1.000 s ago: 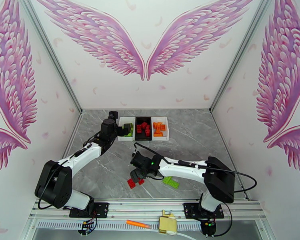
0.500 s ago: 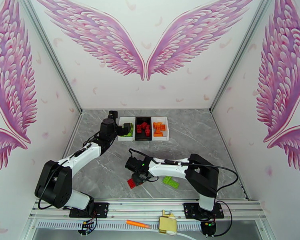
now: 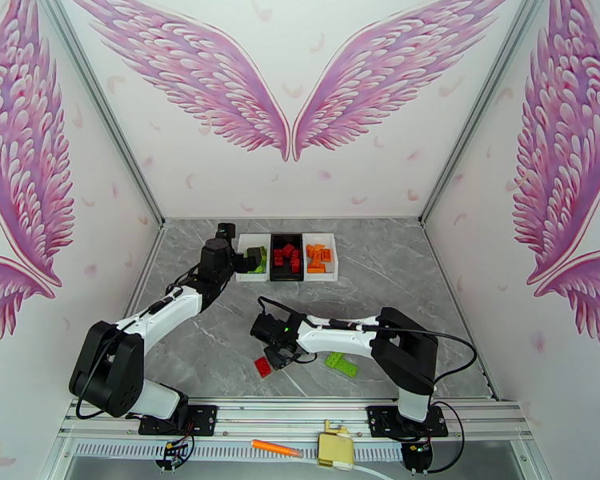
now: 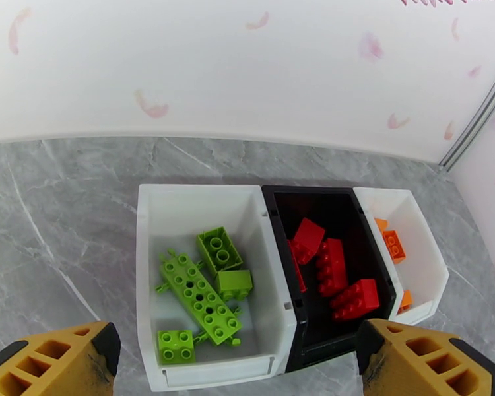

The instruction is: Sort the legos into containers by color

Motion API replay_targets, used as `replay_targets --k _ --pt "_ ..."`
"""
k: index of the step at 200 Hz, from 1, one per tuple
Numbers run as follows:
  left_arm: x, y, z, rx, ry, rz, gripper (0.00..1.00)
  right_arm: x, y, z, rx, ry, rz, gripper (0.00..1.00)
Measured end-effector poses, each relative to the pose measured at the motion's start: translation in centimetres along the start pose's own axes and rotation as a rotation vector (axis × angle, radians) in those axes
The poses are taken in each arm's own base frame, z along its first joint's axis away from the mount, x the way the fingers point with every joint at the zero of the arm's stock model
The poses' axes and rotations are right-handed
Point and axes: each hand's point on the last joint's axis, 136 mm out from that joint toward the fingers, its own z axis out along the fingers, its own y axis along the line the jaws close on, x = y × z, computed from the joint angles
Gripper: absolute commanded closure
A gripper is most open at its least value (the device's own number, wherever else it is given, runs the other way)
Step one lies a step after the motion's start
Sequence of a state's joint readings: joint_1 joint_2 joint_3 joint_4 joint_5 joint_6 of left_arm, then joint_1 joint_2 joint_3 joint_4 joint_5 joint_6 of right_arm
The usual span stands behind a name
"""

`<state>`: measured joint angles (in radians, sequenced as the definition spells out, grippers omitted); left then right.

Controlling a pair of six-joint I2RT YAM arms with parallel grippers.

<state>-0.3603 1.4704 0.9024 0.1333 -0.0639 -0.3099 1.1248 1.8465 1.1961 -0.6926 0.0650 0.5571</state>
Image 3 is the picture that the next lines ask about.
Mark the white plastic container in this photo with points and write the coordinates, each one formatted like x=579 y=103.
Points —
x=321 y=277
x=252 y=277

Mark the red lego brick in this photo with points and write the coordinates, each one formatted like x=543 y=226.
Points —
x=287 y=250
x=295 y=257
x=262 y=367
x=296 y=268
x=278 y=257

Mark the black plastic container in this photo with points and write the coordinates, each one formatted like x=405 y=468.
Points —
x=286 y=277

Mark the orange lego brick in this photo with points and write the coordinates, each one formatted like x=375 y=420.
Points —
x=312 y=251
x=321 y=247
x=319 y=258
x=327 y=257
x=316 y=267

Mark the right black and white robot arm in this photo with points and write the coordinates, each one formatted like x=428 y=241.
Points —
x=405 y=343

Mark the left black and white robot arm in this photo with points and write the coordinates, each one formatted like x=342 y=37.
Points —
x=105 y=363

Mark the orange marker pen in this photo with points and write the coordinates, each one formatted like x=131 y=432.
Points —
x=275 y=448

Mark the beige plastic device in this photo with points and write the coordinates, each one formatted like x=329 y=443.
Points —
x=335 y=446

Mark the small black electronics box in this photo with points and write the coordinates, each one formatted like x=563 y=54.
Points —
x=416 y=456

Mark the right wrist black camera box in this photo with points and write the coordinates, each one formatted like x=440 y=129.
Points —
x=265 y=329

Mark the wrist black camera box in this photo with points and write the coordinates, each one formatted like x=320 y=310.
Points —
x=226 y=231
x=265 y=329

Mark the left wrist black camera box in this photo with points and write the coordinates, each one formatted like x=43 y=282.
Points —
x=226 y=231

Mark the aluminium rail frame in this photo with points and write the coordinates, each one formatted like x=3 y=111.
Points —
x=280 y=413

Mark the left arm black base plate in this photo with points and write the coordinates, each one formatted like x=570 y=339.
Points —
x=205 y=418

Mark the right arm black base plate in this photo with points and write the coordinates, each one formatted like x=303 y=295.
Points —
x=380 y=418

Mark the aluminium corner post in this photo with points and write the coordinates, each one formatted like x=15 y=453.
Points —
x=483 y=106
x=102 y=106

